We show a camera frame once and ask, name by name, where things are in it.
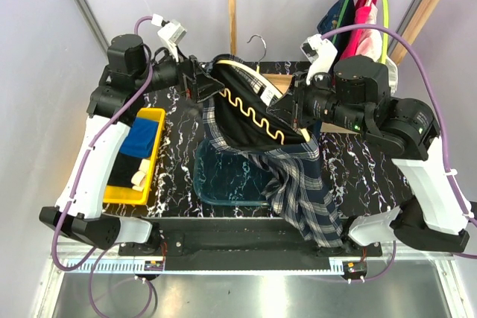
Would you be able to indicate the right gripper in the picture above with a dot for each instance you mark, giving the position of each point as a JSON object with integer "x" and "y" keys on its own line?
{"x": 291, "y": 109}

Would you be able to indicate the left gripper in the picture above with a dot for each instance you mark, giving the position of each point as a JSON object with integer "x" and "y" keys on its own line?
{"x": 197, "y": 86}

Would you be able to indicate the cream wavy skirt hanger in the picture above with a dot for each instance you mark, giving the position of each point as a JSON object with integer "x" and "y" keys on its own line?
{"x": 267, "y": 93}

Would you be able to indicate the navy plaid skirt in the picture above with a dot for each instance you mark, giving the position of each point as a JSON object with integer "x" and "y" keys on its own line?
{"x": 297, "y": 192}

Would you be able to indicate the blue denim garment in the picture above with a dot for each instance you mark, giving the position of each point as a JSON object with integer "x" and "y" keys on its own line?
{"x": 329, "y": 20}

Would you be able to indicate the pink red t-shirt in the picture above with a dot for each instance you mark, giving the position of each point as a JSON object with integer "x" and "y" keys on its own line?
{"x": 365, "y": 42}

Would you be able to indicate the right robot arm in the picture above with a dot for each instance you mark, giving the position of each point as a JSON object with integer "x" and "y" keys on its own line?
{"x": 357, "y": 97}

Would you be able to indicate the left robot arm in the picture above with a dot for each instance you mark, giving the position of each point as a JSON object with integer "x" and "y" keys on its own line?
{"x": 113, "y": 107}

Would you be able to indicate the lime green hanger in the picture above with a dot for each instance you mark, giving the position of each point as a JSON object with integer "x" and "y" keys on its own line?
{"x": 385, "y": 16}

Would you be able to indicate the blue folded cloth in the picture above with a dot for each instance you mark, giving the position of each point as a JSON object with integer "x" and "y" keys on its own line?
{"x": 140, "y": 140}

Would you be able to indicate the clear blue plastic tub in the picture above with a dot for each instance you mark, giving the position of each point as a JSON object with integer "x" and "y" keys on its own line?
{"x": 224, "y": 179}

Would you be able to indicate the white garment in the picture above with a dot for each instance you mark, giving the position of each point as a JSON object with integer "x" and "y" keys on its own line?
{"x": 377, "y": 51}

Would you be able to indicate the black folded cloth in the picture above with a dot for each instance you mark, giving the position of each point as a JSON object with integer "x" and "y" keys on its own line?
{"x": 123, "y": 170}

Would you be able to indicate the yellow plastic bin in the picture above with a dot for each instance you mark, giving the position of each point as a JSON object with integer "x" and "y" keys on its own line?
{"x": 128, "y": 196}

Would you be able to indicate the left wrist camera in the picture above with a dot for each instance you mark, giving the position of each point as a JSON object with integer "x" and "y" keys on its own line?
{"x": 170, "y": 34}

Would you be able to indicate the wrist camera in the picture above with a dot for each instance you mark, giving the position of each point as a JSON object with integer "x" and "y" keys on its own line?
{"x": 321, "y": 53}
{"x": 170, "y": 34}

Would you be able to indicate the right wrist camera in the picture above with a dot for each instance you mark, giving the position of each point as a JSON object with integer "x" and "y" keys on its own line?
{"x": 321, "y": 53}

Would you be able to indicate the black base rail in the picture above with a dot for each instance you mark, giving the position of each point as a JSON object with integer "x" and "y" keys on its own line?
{"x": 234, "y": 245}

